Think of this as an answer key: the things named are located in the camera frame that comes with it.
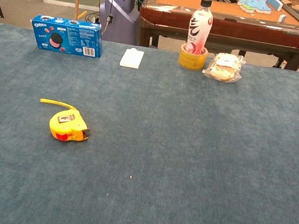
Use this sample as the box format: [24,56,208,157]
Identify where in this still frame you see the yellow tape measure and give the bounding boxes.
[34,97,96,146]

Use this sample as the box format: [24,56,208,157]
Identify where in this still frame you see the clear bagged cracker packet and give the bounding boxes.
[201,49,247,86]

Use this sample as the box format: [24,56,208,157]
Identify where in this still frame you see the brown wooden mahjong table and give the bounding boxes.
[134,0,299,71]

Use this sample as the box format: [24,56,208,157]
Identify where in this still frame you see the blue Oreo cookie box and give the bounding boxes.
[26,12,107,60]

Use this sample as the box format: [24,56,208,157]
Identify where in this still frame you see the white rectangular plastic block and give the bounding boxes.
[119,46,145,70]

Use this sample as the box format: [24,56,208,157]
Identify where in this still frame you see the pink white drink bottle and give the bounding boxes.
[184,0,217,56]

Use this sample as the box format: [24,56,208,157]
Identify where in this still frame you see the pile of blue mahjong tiles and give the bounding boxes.
[236,0,284,19]

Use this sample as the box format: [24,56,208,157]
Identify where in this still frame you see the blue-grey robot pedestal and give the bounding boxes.
[93,0,143,45]

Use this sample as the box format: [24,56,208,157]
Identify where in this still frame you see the yellow adhesive tape roll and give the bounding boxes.
[176,42,209,72]

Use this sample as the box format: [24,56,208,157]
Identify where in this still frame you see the blue felt table cover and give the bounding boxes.
[0,22,299,224]

